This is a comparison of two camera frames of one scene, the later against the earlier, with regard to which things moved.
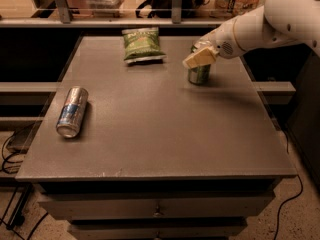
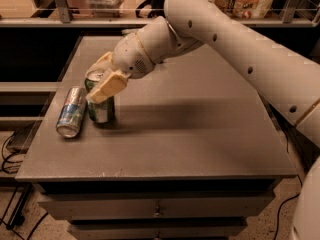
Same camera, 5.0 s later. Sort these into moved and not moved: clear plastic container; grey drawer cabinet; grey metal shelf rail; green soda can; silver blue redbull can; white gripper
Moved: green soda can; white gripper
Not moved: grey metal shelf rail; clear plastic container; silver blue redbull can; grey drawer cabinet
